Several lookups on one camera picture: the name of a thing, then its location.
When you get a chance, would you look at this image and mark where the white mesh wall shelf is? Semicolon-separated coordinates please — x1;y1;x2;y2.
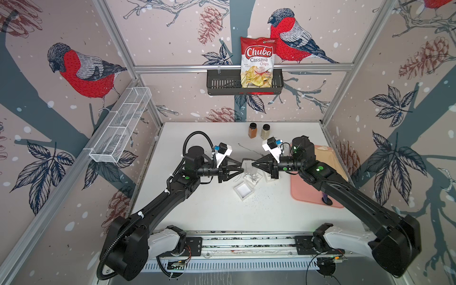
89;87;152;163

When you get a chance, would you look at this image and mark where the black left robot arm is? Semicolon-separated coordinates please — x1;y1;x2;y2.
96;131;244;281

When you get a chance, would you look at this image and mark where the white lift-off lid jewelry box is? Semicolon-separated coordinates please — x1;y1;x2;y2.
264;172;277;183

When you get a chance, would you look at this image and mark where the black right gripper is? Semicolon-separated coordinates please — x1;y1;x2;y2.
252;154;305;181

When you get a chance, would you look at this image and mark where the beige spice jar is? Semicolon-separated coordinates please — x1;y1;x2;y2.
261;123;271;140

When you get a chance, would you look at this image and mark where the orange spice jar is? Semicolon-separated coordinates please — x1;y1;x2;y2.
248;122;258;138

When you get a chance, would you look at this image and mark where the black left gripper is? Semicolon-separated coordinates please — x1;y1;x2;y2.
195;157;243;184

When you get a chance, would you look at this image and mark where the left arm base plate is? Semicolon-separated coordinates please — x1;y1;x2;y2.
160;236;203;258

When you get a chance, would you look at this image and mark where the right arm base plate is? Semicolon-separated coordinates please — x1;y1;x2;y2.
294;235;345;255

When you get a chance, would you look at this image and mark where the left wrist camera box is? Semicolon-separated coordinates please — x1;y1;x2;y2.
214;142;232;168

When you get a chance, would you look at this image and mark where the wooden cutting board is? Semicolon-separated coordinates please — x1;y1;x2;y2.
315;146;349;181

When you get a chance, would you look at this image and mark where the Chuba cassava chips bag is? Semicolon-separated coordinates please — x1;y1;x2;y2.
241;38;277;89

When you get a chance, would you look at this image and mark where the silver pearl necklace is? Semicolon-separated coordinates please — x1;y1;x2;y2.
237;143;265;158

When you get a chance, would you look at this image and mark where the pink plastic tray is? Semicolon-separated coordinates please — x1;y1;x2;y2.
290;144;346;209

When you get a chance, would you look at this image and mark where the aluminium mounting rail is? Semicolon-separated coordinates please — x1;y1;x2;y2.
103;231;396;261

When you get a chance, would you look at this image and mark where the black wire wall basket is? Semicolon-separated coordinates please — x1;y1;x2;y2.
206;69;284;96

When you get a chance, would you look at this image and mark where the white gift box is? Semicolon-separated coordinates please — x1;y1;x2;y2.
233;182;254;201

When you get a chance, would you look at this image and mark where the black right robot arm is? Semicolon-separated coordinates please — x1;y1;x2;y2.
252;135;422;277

